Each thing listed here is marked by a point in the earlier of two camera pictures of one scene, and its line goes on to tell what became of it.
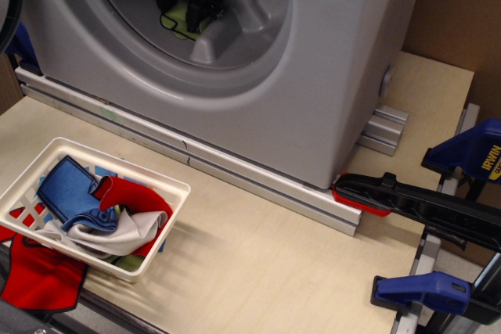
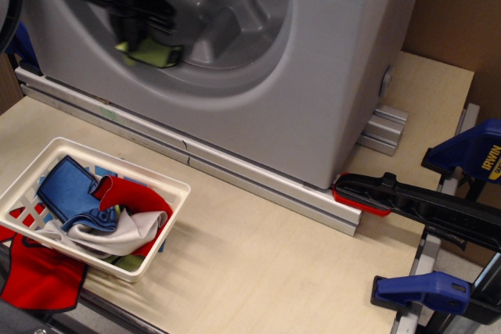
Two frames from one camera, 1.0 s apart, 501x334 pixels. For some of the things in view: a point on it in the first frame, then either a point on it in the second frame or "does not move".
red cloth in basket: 135,199 does not move
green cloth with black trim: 174,18 -> 163,56
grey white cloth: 135,231 does not move
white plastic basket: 19,197 does not move
